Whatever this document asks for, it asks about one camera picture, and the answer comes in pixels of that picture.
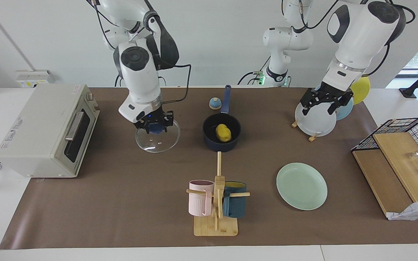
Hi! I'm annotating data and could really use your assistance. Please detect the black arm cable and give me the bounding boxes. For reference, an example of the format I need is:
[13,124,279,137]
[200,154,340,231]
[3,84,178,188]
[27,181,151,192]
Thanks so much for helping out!
[160,63,192,106]
[367,0,416,77]

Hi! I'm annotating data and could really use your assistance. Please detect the pink ribbed mug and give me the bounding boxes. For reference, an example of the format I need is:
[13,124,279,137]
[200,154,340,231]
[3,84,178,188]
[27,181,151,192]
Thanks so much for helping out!
[189,180,215,217]

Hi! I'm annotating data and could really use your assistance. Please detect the wooden board shelf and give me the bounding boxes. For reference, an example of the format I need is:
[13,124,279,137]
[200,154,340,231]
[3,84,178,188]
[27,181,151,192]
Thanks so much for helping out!
[352,132,418,218]

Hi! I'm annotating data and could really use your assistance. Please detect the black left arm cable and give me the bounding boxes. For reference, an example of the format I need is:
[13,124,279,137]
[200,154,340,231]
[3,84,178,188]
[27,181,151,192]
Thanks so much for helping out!
[367,0,416,77]

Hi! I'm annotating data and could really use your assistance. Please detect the brown paper table mat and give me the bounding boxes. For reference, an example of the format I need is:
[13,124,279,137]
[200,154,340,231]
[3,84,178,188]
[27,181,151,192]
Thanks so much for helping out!
[0,87,418,250]

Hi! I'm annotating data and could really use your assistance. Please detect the dark teal mug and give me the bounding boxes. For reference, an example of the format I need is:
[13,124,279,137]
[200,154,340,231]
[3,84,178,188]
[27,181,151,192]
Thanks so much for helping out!
[223,181,247,218]

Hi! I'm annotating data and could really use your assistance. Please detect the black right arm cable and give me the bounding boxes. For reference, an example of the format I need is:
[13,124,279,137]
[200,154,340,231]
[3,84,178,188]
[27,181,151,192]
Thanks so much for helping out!
[160,63,192,106]

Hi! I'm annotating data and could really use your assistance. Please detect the black pot purple handle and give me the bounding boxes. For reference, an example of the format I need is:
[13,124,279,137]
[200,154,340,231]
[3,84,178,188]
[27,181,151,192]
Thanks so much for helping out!
[202,85,241,152]

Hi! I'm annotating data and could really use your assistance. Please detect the light grey plate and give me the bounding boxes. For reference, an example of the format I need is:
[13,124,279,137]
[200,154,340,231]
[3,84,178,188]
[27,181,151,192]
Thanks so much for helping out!
[295,103,337,137]

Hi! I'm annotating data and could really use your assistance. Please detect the beige toaster oven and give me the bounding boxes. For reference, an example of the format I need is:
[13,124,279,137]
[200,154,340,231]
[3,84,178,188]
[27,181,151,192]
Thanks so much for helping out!
[0,84,100,178]

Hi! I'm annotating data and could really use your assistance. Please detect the light blue plate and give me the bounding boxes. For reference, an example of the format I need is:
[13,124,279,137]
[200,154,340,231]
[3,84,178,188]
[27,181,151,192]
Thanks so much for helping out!
[314,85,354,121]

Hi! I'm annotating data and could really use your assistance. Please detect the wooden mug tree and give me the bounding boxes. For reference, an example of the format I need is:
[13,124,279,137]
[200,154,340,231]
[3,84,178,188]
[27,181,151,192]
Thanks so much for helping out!
[187,152,250,237]

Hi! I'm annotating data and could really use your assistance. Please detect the white wall socket box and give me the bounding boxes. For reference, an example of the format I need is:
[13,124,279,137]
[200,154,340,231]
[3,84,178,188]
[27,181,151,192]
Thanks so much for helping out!
[16,70,55,88]

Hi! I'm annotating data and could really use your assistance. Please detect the glass lid blue knob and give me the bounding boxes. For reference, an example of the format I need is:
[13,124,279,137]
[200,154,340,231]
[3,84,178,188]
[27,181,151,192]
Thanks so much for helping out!
[136,118,181,153]

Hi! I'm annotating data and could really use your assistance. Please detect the wooden plate rack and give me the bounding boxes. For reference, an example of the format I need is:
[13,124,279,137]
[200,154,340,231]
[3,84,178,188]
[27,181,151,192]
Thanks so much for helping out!
[291,121,319,142]

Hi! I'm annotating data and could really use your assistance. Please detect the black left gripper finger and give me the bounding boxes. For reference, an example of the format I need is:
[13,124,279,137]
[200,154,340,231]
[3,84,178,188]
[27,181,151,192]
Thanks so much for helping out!
[301,95,316,116]
[327,94,353,115]

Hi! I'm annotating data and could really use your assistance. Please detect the yellow potato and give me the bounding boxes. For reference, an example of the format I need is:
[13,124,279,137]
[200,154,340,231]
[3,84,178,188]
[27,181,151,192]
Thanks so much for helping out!
[216,124,232,142]

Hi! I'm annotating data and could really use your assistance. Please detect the yellow plate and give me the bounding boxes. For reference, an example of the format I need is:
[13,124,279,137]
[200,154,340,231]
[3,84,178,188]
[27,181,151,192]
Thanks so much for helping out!
[350,76,370,105]

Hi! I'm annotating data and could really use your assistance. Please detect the pale green plate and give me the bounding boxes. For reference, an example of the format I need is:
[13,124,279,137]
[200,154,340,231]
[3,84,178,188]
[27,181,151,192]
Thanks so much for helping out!
[276,162,328,211]

